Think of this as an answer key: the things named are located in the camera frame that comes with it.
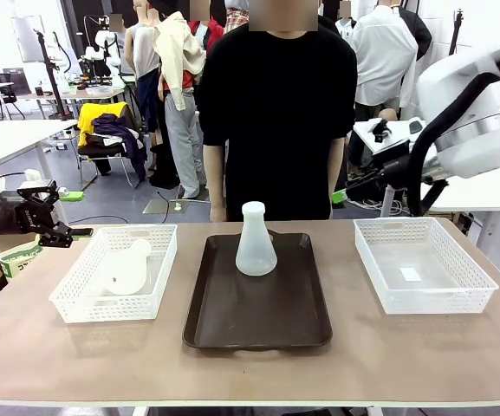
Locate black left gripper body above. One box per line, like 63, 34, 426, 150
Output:
11, 197, 62, 237

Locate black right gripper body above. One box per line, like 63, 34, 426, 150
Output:
380, 156, 412, 185

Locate translucent white conical flask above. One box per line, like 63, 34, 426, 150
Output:
234, 200, 279, 277
96, 237, 153, 298

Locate person's right forearm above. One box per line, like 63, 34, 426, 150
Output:
202, 142, 230, 210

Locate person's left forearm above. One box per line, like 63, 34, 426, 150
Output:
328, 135, 347, 201

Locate person's right hand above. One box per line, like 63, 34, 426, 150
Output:
209, 204, 230, 224

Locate green and white tape box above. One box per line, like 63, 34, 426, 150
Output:
0, 235, 43, 279

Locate black object on table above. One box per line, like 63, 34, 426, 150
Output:
371, 120, 393, 143

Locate white perforated plastic basket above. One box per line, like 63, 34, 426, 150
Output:
48, 224, 179, 324
353, 217, 500, 315

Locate large white table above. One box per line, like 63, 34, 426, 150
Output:
352, 118, 500, 218

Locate black chair with clothes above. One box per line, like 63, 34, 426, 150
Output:
77, 101, 147, 190

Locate person in black sweater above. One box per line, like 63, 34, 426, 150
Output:
196, 24, 360, 223

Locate dark purple garment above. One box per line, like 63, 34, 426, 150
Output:
90, 113, 147, 184

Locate black boots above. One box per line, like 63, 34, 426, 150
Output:
146, 142, 179, 190

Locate mannequin with white shirt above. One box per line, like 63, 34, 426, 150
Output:
350, 0, 419, 120

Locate yellow garment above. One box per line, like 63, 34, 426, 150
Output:
77, 101, 128, 146

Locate black office chair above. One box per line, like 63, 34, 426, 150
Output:
0, 68, 26, 126

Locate cluttered background desk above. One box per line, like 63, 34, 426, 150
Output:
13, 77, 126, 119

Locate black hanging garment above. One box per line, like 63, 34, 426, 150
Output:
399, 4, 433, 62

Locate dark brown plastic tray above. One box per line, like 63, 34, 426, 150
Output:
181, 227, 334, 351

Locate thin black tripod stand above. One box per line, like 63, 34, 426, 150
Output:
446, 7, 466, 57

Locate mannequin with cream jacket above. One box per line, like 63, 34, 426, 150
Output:
153, 0, 210, 200

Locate mannequin with white tank top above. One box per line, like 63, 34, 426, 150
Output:
123, 0, 165, 136

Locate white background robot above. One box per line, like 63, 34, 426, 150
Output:
78, 14, 120, 80

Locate mannequin with plaid shirt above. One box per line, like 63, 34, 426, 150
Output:
223, 7, 253, 34

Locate mannequin with red jacket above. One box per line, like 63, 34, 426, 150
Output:
187, 16, 225, 105

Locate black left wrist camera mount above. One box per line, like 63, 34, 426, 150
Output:
16, 179, 59, 205

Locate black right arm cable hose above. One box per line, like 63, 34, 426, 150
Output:
406, 57, 500, 218

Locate grey mannequin base plate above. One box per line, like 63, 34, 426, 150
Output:
141, 198, 189, 216

